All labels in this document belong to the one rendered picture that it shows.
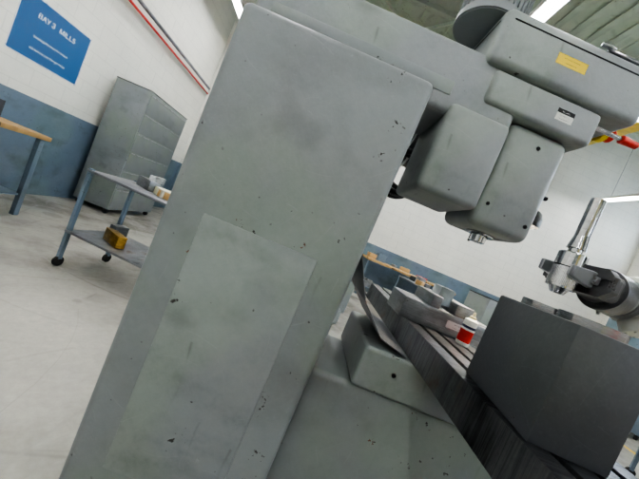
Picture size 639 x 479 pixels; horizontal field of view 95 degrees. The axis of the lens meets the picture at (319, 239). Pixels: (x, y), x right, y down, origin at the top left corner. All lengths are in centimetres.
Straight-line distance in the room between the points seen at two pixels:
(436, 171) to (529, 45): 42
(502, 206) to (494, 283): 795
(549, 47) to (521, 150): 28
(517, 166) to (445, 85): 32
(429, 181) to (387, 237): 681
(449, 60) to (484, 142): 25
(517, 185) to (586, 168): 923
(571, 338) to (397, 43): 81
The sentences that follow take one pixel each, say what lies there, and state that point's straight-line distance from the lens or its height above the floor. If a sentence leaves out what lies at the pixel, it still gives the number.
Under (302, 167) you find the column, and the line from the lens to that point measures 73.
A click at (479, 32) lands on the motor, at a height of 189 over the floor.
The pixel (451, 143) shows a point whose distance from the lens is 94.
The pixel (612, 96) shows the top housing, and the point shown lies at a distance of 122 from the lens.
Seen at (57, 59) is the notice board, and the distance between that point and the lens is 530.
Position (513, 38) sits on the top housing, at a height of 181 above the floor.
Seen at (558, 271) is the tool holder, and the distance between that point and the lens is 72.
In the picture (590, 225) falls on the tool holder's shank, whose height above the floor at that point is 133.
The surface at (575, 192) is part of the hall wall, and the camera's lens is 1003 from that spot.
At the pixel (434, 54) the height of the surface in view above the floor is 169.
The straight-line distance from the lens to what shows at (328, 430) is 98.
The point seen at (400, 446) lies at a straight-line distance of 104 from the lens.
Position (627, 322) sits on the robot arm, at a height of 119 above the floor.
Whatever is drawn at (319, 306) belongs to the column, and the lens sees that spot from 75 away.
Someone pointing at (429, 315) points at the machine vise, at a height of 100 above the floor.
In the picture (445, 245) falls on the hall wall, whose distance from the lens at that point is 819.
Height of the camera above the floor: 113
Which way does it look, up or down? 3 degrees down
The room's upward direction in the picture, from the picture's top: 23 degrees clockwise
